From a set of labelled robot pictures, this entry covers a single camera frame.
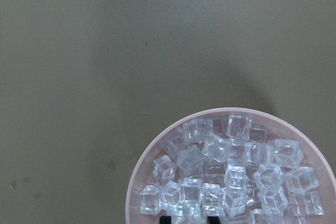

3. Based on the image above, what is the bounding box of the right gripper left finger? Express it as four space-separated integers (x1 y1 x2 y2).
160 216 172 224

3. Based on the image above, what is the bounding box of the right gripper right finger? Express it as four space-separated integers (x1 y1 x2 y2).
207 216 220 224

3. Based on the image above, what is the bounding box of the pink bowl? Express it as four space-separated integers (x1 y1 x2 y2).
125 108 335 223

